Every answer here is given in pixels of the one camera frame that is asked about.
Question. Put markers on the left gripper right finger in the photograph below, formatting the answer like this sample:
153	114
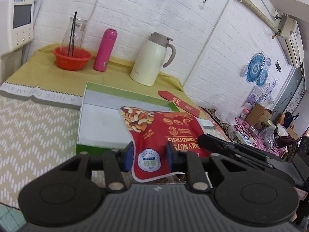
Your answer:
189	163

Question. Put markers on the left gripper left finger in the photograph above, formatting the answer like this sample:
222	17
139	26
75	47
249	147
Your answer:
115	162

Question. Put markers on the red daily nuts bag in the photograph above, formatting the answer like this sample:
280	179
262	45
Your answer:
151	131

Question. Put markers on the white power strip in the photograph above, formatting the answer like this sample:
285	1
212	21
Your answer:
245	139

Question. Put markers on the green cardboard box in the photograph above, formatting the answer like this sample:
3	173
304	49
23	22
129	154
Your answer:
101	126

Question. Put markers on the red envelope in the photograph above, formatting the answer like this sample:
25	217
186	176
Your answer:
179	103

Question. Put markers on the patterned table cloth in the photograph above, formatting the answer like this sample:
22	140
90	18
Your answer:
38	132

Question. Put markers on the cream thermos jug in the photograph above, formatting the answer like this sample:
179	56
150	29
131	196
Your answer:
155	54

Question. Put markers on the red plastic basket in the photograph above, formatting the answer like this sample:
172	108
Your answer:
67	62

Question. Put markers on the pink thermos bottle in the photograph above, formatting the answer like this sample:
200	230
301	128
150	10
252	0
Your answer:
105	49

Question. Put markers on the yellow cloth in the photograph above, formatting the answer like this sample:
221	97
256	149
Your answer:
40	73

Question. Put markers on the air conditioner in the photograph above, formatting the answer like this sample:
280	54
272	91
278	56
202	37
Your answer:
291	42

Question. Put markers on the glass carafe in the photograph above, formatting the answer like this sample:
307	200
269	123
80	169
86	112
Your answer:
79	33

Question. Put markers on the black straw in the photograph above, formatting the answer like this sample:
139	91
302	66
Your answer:
71	41

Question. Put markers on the white water dispenser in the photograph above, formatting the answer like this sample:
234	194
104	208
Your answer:
17	24

